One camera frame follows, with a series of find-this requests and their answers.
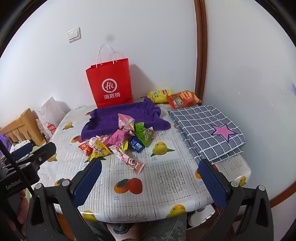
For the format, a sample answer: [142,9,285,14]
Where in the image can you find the wooden furniture frame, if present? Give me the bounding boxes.
[0,108,47,149]

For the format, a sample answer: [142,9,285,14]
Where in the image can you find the purple fluffy cloth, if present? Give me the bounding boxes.
[0,133,11,151]

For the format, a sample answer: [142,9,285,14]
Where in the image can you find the white round object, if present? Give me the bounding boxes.
[188,204,216,227]

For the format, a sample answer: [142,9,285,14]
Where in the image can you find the white light switch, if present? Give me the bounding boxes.
[68,27,82,43]

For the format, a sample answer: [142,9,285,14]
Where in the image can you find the small red snack packet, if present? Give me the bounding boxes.
[78,142,93,156]

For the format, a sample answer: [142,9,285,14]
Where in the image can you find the green triangular snack packet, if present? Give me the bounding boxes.
[134,122,155,148]

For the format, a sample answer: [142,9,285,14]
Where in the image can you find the red paper bag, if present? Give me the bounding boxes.
[85,44,134,109]

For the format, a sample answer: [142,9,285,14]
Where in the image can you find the yellow chip bag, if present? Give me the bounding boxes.
[147,89,174,104]

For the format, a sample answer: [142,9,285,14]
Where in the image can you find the yellow triangular snack packet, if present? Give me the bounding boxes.
[88,138,112,161]

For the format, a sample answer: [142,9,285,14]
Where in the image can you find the blue snack packet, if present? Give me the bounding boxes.
[129,137,144,153]

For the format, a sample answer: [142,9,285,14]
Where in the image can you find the fruit print tablecloth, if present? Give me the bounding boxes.
[37,103,252,224]

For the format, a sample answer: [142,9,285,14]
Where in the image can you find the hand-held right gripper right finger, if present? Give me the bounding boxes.
[198,158,275,241]

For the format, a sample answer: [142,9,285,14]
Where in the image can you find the person's left hand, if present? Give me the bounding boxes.
[10,189,31,229]

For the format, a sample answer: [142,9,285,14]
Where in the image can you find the long pink cartoon snack packet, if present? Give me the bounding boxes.
[109,146,145,174]

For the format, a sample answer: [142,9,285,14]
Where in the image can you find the grey checked cloth pink star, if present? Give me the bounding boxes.
[168,105,246,164]

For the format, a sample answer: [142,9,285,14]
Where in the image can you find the white spotted plush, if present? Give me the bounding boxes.
[10,139,34,150]

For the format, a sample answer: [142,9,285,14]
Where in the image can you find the person's camouflage trousers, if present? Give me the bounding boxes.
[92,214,188,241]

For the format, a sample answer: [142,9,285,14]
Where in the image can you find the hot pink snack packet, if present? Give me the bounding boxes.
[105,129,132,146]

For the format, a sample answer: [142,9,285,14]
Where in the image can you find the orange chip bag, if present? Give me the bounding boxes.
[166,90,202,109]

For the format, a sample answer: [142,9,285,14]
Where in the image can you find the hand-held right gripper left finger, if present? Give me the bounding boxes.
[24,158,116,241]

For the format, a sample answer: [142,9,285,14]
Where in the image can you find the brown wooden door frame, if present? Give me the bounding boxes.
[193,0,208,106]

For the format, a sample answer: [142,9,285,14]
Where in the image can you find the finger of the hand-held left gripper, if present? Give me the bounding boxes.
[9,142,34,160]
[17,142,57,169]

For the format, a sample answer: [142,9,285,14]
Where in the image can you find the white plastic shopping bag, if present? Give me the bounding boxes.
[36,97,73,142]

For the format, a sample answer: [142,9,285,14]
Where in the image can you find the narrow white pink snack packet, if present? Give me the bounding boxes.
[88,136,109,146]

